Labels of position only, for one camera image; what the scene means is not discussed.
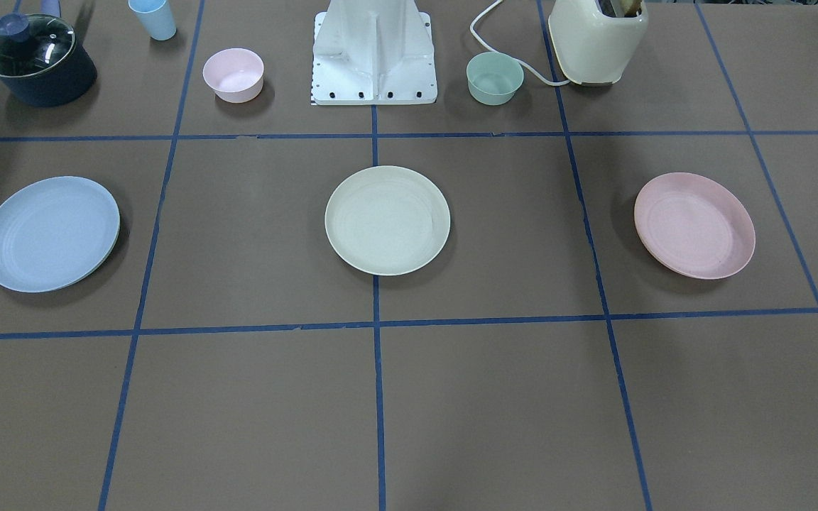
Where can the green bowl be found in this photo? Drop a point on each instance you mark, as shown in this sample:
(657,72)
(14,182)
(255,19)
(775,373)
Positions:
(493,78)

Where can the green plate under blue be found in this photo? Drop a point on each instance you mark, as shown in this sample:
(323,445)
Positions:
(90,234)

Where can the pink bowl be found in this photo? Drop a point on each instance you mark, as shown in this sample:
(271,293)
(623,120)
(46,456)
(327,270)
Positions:
(236,75)

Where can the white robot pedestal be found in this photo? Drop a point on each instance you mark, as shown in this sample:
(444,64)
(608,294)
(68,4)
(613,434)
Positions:
(373,53)

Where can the cream toaster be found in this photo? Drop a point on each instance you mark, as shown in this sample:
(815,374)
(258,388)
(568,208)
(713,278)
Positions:
(594,41)

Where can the pink plate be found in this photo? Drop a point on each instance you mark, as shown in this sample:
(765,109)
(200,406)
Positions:
(694,226)

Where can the light blue cup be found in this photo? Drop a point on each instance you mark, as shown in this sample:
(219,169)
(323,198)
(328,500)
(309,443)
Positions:
(156,17)

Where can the dark blue pot with lid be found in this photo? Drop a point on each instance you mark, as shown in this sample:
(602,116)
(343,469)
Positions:
(42,59)

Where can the cream plate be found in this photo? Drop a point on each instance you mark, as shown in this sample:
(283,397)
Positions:
(387,220)

